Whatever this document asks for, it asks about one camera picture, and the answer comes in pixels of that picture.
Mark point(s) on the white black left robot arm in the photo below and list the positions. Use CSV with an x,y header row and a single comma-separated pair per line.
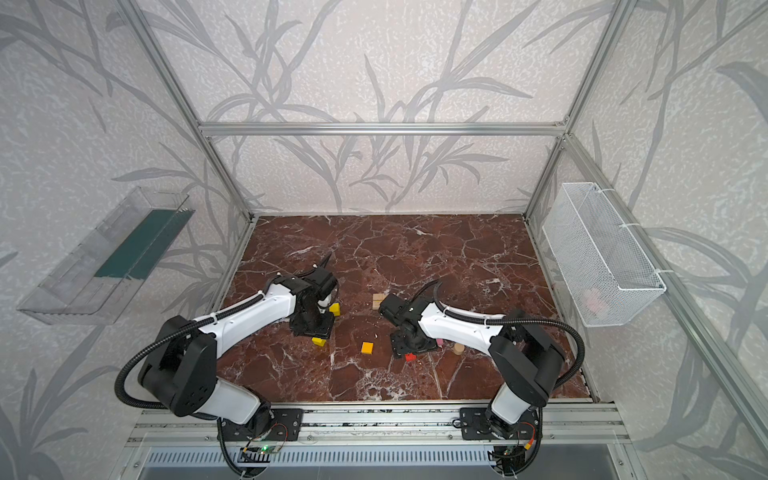
x,y
178,371

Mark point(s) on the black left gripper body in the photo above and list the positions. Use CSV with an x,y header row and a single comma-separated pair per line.
x,y
313,325

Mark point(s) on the clear plastic wall bin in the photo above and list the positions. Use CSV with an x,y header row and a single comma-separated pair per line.
x,y
94,284

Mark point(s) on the aluminium frame horizontal bar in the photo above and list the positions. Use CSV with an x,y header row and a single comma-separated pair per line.
x,y
375,129

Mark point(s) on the pink item in basket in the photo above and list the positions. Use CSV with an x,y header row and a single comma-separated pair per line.
x,y
595,302

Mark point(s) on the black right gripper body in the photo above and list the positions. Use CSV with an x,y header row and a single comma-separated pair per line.
x,y
411,344

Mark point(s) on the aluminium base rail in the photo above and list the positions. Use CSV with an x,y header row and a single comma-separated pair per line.
x,y
408,423

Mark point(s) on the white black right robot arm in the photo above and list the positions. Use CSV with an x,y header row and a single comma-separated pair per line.
x,y
534,356

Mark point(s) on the white wire mesh basket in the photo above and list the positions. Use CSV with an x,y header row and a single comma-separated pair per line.
x,y
595,248

